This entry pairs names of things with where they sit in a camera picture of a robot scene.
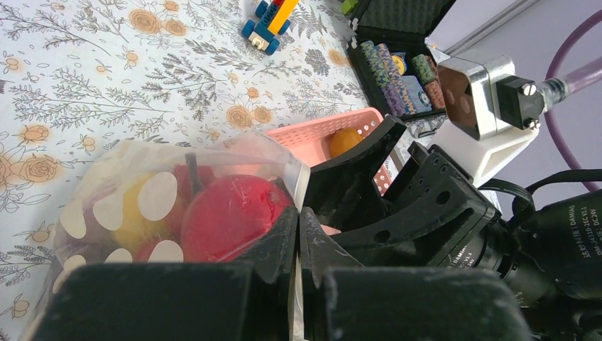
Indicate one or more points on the red apple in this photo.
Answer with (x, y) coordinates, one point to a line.
(229, 215)

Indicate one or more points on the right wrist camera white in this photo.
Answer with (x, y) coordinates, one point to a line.
(492, 113)

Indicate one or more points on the brown potato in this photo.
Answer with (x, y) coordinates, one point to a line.
(342, 141)

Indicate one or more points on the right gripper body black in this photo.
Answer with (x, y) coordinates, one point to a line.
(439, 220)

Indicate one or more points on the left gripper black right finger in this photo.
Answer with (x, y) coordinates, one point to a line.
(343, 300)

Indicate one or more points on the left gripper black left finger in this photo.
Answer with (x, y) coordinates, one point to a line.
(249, 298)

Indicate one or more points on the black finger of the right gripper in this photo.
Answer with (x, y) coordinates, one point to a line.
(342, 191)

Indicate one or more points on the clear zip top bag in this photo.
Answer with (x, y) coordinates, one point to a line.
(147, 202)

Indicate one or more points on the yellow lemon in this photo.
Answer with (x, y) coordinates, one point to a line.
(135, 229)

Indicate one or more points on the pink plastic basket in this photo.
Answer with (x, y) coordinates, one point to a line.
(309, 141)

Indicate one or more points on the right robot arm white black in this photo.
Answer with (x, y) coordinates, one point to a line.
(550, 257)

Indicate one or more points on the black poker chip case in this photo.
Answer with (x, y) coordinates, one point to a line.
(390, 57)

